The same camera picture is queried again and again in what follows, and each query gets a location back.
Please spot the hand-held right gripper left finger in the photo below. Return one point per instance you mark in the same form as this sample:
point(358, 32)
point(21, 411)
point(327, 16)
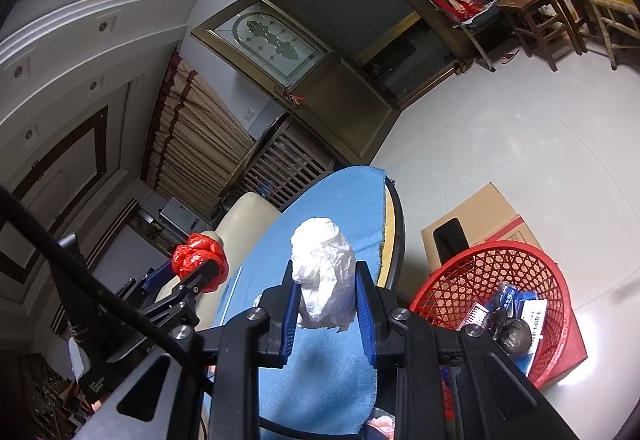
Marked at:
point(287, 315)

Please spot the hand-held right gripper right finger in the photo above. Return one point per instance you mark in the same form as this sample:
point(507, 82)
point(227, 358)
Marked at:
point(365, 315)

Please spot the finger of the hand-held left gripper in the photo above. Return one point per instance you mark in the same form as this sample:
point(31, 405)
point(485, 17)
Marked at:
point(157, 277)
point(192, 282)

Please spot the red plastic bag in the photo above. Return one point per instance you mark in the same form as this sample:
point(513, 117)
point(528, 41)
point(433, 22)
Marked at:
point(195, 252)

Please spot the red plastic basket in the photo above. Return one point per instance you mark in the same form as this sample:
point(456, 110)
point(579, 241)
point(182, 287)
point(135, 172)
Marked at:
point(450, 280)

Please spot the black plastic bag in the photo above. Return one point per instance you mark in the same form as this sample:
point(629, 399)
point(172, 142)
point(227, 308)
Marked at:
point(515, 337)
point(497, 317)

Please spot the white labelled packet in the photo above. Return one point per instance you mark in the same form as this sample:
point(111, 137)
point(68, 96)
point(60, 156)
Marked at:
point(535, 315)

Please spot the cream leather sofa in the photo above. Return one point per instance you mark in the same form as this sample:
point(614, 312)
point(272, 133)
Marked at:
point(245, 220)

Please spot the pink printed cloth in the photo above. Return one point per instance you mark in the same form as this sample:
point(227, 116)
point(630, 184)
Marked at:
point(384, 426)

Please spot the flat black object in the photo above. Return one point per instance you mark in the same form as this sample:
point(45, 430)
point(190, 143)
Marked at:
point(450, 240)

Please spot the round table, blue cloth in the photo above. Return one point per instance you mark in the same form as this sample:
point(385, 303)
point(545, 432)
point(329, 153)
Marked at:
point(340, 200)

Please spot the beige curtains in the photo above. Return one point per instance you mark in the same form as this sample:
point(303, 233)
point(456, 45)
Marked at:
point(200, 134)

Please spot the wooden crib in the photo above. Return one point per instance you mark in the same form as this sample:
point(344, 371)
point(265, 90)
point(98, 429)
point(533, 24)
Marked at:
point(285, 159)

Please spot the large brown cardboard box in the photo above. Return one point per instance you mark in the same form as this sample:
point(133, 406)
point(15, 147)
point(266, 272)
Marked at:
point(490, 215)

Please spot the open wooden glass door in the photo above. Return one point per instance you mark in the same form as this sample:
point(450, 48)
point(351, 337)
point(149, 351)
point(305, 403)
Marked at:
point(350, 99)

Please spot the wicker armchair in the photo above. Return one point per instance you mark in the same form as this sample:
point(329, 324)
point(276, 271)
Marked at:
point(600, 4)

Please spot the metal frame chair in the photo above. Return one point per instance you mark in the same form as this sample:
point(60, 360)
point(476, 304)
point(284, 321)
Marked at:
point(480, 22)

